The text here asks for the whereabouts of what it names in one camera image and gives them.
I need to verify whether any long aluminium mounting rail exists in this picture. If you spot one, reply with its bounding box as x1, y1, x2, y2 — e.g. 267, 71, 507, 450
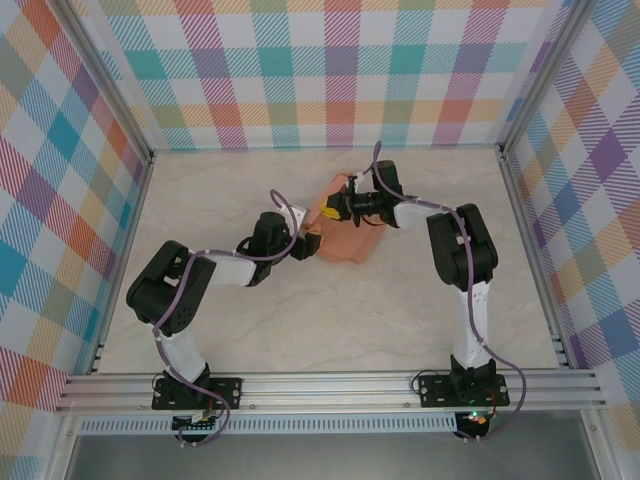
54, 369, 609, 414

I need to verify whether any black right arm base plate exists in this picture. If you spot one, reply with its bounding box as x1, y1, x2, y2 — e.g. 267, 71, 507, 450
418, 374, 510, 409

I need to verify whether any salmon paper box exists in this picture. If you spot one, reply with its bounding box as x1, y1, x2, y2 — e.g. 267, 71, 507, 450
303, 171, 385, 266

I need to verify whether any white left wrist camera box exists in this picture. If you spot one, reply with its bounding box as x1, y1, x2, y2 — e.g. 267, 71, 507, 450
287, 202, 311, 231

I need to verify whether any small black controller board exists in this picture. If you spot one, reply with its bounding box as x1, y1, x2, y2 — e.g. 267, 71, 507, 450
457, 409, 494, 431
172, 412, 224, 432

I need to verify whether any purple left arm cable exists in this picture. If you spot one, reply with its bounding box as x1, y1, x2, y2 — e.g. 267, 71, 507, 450
152, 188, 301, 449

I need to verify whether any slanted aluminium frame post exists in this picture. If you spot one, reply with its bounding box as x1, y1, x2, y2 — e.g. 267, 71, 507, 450
47, 0, 156, 166
497, 0, 594, 161

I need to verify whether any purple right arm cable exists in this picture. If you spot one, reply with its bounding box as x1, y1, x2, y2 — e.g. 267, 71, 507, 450
357, 140, 527, 444

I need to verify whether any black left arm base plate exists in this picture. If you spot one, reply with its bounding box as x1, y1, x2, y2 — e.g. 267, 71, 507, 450
152, 377, 244, 411

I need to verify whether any aluminium table side rail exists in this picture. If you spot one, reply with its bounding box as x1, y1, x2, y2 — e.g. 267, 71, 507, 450
87, 152, 156, 376
497, 144, 576, 371

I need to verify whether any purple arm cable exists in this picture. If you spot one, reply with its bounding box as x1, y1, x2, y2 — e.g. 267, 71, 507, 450
357, 140, 527, 444
152, 188, 301, 449

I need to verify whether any white slotted cable duct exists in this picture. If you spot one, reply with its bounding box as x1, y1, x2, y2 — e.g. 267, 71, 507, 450
77, 413, 459, 435

